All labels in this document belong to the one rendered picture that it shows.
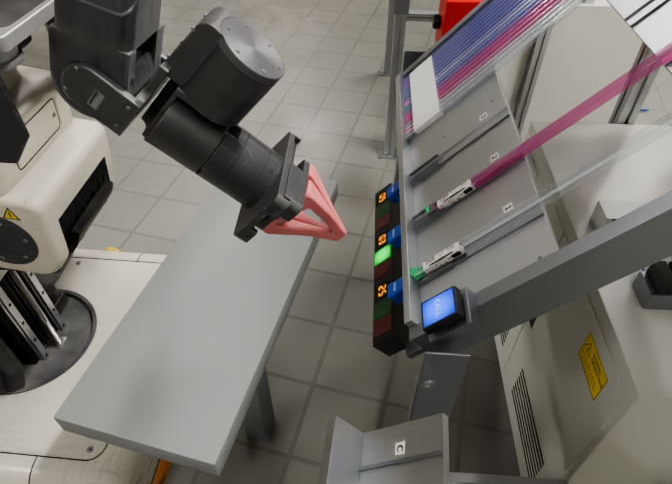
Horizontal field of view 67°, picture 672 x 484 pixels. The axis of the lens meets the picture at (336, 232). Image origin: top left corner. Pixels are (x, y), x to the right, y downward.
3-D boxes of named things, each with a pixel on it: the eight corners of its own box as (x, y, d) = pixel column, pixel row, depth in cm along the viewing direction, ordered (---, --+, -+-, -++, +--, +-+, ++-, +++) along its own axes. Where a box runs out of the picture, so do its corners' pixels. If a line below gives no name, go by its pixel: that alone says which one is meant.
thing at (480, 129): (434, 335, 65) (418, 325, 64) (413, 87, 113) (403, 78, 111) (571, 268, 55) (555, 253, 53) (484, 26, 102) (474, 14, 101)
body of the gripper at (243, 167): (306, 140, 49) (244, 92, 46) (294, 209, 42) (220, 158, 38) (266, 178, 53) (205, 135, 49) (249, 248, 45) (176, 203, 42)
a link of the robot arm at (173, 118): (146, 106, 45) (123, 144, 41) (186, 53, 41) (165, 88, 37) (212, 152, 48) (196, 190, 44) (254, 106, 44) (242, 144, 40)
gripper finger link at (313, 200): (366, 187, 52) (296, 133, 48) (365, 235, 47) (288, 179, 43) (323, 221, 56) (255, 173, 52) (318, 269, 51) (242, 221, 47)
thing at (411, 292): (440, 347, 67) (403, 324, 64) (416, 98, 114) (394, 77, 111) (447, 344, 66) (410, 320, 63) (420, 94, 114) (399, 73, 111)
